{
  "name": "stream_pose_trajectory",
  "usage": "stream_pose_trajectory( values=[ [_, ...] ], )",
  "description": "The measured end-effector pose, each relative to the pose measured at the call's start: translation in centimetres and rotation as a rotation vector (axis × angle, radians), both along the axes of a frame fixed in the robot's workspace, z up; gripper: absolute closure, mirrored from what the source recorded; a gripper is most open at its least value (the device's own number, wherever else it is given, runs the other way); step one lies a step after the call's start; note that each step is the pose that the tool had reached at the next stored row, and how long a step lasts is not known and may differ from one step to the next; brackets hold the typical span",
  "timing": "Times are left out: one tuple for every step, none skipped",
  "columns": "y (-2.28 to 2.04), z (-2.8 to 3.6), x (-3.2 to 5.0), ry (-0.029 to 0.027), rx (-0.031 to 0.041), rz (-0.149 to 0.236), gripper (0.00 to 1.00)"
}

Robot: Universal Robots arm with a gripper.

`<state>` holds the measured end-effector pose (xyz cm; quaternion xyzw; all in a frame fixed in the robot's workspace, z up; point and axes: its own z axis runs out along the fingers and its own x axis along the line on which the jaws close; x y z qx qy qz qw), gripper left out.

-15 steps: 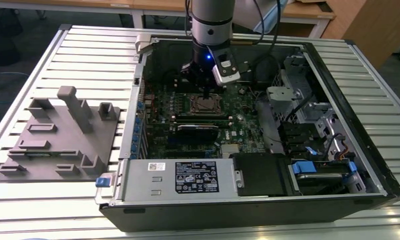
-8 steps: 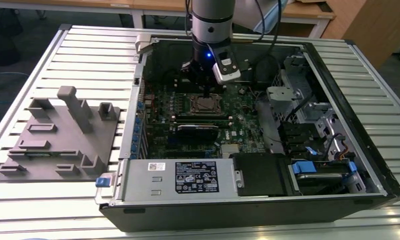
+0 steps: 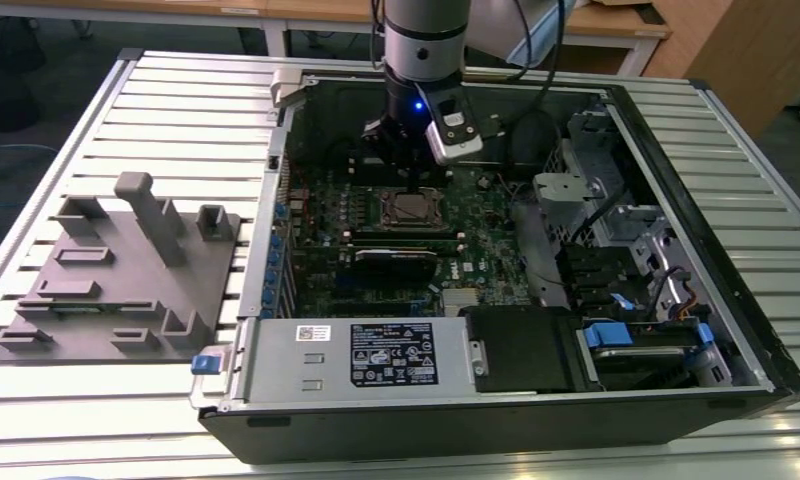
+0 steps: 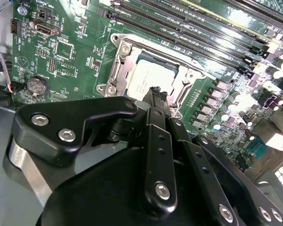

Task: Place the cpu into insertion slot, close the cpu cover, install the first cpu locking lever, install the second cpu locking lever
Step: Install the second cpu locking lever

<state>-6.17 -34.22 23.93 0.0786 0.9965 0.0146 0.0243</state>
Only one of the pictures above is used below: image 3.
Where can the silver green CPU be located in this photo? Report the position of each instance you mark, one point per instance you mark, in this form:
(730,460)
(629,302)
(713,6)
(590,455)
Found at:
(413,206)

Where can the CPU socket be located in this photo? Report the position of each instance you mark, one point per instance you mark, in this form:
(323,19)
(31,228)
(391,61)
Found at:
(382,224)

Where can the silver metal drive cage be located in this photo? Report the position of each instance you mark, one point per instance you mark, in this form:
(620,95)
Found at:
(563,187)

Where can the black graphics card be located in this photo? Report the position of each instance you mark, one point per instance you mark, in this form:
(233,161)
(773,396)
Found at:
(394,267)

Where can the green motherboard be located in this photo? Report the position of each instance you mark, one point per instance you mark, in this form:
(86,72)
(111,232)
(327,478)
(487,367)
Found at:
(494,260)

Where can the silver chipset heat sink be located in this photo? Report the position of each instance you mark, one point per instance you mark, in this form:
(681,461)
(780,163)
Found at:
(461,300)

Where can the grey parts rack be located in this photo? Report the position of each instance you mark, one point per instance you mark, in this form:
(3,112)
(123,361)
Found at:
(140,280)

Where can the silver power supply unit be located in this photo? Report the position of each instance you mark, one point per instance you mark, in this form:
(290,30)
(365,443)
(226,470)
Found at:
(281,360)

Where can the hard disk in blue carrier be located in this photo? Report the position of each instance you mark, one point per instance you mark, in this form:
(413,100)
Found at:
(608,334)

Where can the wooden cabinet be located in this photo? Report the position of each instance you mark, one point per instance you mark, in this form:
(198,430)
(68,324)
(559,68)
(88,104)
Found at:
(741,50)

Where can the blue release latch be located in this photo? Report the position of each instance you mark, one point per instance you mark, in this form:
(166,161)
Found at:
(207,364)

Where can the black office chair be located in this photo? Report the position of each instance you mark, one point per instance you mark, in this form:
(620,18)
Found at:
(7,75)

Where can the green RAM stick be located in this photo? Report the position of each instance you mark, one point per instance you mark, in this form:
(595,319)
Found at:
(83,311)

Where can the black PC case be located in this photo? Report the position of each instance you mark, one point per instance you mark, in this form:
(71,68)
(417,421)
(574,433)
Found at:
(441,435)

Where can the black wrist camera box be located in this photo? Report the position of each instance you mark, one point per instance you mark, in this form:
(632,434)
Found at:
(374,132)

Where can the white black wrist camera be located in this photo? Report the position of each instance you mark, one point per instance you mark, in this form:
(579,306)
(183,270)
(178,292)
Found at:
(457,132)

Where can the wooden desk white frame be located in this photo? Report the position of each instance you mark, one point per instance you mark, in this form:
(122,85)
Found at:
(107,6)
(614,25)

